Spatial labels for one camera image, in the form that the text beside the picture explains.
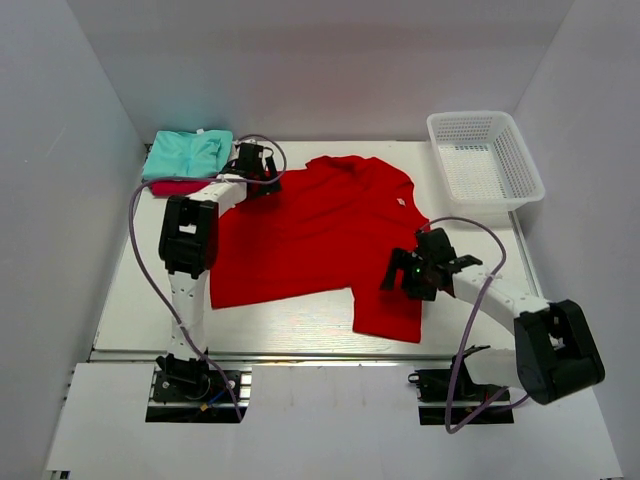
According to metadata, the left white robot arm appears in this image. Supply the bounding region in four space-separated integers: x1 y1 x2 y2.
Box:
159 135 281 361

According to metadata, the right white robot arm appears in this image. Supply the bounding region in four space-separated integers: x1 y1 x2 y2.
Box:
380 228 605 405

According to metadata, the red t-shirt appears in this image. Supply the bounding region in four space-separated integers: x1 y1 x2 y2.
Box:
210 156 427 343

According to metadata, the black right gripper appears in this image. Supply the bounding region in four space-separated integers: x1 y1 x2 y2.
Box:
381 248 439 303

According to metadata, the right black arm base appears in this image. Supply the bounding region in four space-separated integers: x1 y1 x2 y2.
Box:
407 358 514 426

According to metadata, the white plastic basket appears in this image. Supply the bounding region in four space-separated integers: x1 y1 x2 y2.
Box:
426 110 545 217

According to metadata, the folded teal t-shirt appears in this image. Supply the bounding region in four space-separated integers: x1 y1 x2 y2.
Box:
142 129 233 181

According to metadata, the folded magenta t-shirt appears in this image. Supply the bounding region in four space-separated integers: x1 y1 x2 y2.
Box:
149 180 210 198

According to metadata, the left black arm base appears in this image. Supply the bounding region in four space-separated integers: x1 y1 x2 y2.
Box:
145 354 251 424

